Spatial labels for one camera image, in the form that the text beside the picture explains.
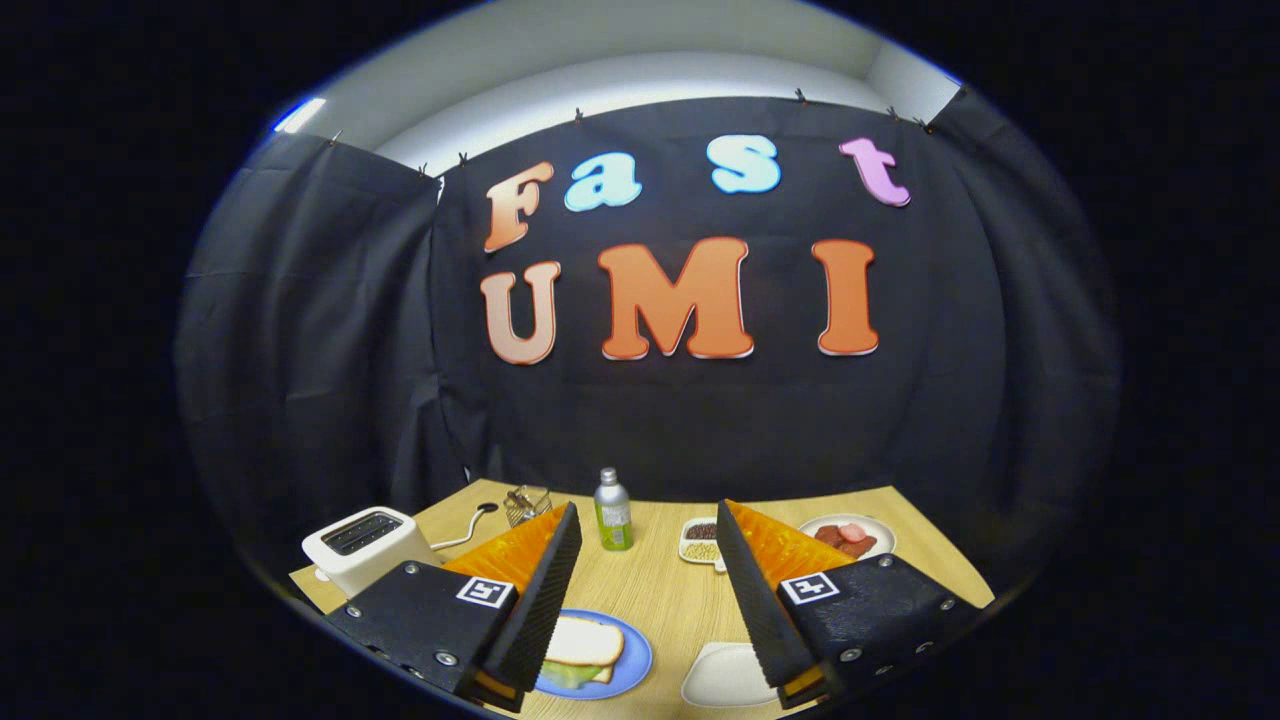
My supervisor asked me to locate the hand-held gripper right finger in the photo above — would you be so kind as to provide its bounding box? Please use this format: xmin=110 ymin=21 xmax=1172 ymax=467
xmin=716 ymin=498 xmax=986 ymax=709

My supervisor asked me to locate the blue plate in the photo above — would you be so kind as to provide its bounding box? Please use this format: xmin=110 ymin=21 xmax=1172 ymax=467
xmin=533 ymin=609 xmax=653 ymax=700

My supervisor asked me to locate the white toaster cable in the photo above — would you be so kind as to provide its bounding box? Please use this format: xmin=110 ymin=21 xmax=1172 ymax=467
xmin=432 ymin=508 xmax=493 ymax=552

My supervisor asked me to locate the green label metal bottle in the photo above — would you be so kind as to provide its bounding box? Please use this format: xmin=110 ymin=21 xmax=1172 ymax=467
xmin=594 ymin=467 xmax=634 ymax=552

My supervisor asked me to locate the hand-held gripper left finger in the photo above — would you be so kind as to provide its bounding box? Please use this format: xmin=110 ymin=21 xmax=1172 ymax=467
xmin=325 ymin=502 xmax=583 ymax=713

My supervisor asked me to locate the white oval meat plate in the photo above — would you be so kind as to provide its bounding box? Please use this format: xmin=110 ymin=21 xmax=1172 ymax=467
xmin=798 ymin=513 xmax=897 ymax=561

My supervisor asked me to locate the browned toast slice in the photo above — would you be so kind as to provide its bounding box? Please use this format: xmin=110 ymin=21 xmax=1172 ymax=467
xmin=545 ymin=615 xmax=625 ymax=667

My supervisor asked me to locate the metal wire basket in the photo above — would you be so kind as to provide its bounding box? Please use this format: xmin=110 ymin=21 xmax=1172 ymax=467
xmin=503 ymin=485 xmax=553 ymax=528

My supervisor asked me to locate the ceiling light panel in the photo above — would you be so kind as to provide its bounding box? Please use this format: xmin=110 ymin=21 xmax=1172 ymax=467
xmin=275 ymin=97 xmax=328 ymax=133

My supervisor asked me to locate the black backdrop cloth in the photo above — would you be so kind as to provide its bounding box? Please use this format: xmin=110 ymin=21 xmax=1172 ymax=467
xmin=175 ymin=85 xmax=1121 ymax=601

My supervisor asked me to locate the white square plate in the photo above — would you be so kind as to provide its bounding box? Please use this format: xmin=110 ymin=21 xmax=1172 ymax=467
xmin=681 ymin=642 xmax=781 ymax=709

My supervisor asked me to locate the white divided dish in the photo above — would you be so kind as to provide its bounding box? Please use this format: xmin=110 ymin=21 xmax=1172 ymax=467
xmin=679 ymin=517 xmax=728 ymax=573

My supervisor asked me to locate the white toaster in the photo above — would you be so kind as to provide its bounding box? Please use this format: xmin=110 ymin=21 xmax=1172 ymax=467
xmin=301 ymin=507 xmax=441 ymax=598

